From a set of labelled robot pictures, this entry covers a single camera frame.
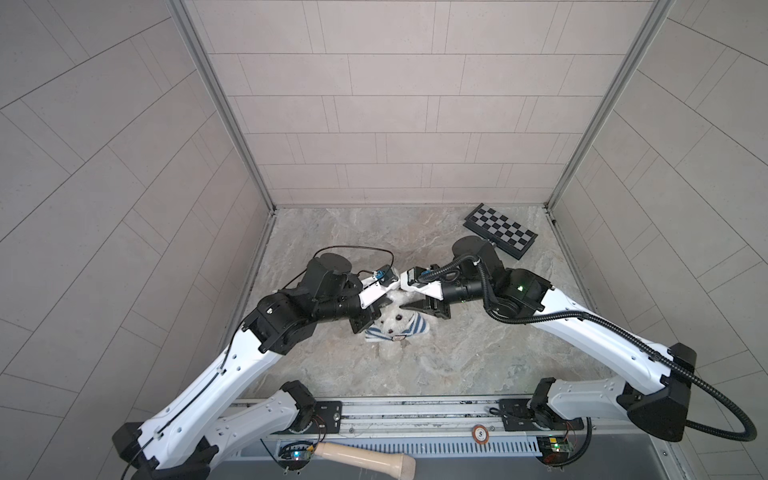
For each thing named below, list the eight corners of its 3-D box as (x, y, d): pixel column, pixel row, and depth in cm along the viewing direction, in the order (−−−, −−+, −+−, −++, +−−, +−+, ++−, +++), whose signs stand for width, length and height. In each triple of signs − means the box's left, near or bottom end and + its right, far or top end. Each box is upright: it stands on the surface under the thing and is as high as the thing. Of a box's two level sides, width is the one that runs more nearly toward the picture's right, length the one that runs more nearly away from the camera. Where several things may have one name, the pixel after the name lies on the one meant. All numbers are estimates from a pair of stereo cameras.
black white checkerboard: (463, 225, 113) (464, 218, 110) (480, 209, 119) (482, 202, 116) (518, 261, 103) (521, 255, 100) (535, 241, 108) (538, 235, 105)
